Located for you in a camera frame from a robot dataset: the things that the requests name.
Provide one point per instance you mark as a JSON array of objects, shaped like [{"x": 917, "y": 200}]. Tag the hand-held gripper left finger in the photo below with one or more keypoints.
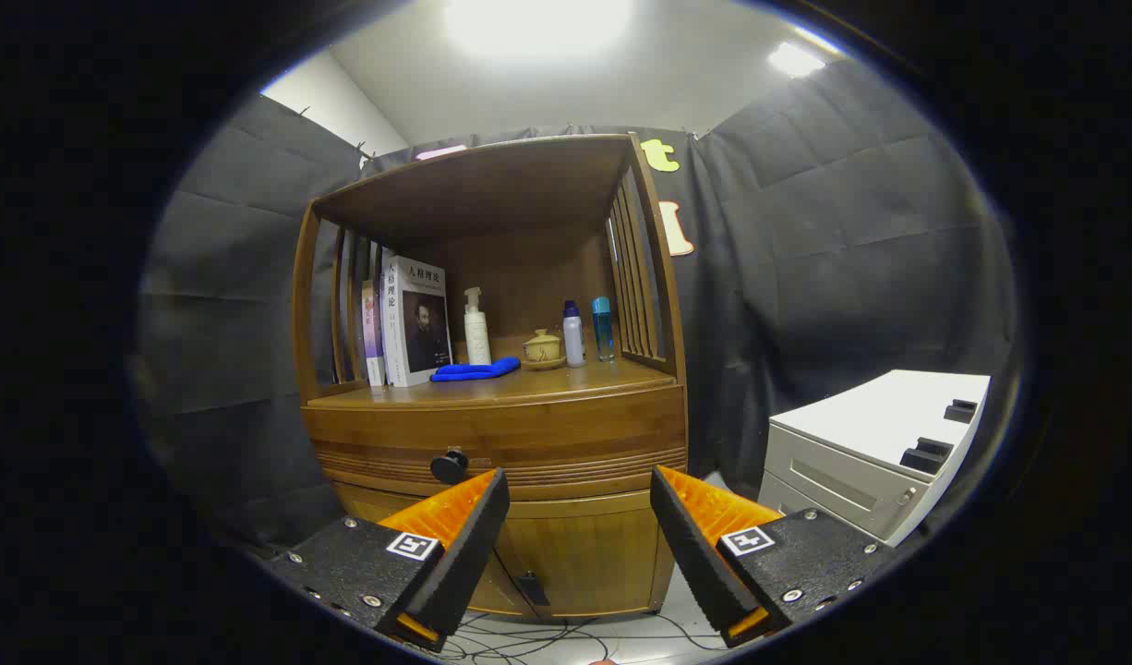
[{"x": 469, "y": 554}]

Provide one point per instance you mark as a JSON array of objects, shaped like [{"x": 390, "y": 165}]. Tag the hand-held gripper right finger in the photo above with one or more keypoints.
[{"x": 691, "y": 554}]

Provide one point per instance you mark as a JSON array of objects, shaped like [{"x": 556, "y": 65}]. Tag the black drawer knob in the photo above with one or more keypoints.
[{"x": 449, "y": 465}]

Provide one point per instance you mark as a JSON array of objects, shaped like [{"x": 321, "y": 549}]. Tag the wooden drawer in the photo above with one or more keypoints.
[{"x": 575, "y": 434}]

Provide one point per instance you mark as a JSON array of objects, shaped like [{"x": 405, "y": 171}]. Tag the wooden countertop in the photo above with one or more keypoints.
[{"x": 566, "y": 379}]

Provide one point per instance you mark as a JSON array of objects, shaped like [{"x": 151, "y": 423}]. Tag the white drawer cabinet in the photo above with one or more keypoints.
[{"x": 880, "y": 416}]

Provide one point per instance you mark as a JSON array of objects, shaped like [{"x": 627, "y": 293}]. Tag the wooden cabinet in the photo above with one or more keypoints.
[{"x": 492, "y": 185}]

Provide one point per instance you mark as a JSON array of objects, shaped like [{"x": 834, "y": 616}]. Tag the blue cloth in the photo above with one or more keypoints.
[{"x": 478, "y": 371}]

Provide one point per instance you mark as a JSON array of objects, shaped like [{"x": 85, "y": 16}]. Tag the white pump bottle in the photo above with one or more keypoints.
[{"x": 477, "y": 337}]

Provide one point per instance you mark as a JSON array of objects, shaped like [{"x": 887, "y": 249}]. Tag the beige lidded teacup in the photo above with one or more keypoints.
[{"x": 542, "y": 349}]

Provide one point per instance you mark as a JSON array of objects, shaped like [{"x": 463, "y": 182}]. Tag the white portrait book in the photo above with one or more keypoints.
[{"x": 426, "y": 323}]

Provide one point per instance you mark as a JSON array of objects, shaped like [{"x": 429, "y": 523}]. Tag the white bottle blue cap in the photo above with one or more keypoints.
[{"x": 573, "y": 342}]

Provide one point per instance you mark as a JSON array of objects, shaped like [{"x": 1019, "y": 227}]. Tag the teal bottle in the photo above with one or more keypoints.
[{"x": 603, "y": 332}]

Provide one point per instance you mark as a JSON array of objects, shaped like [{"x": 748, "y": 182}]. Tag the purple book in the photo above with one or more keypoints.
[{"x": 372, "y": 332}]

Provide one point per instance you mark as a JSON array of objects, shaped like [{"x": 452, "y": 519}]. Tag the small ceiling light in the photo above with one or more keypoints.
[{"x": 795, "y": 60}]

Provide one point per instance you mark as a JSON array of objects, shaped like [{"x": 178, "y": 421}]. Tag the large ceiling light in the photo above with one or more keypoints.
[{"x": 538, "y": 23}]

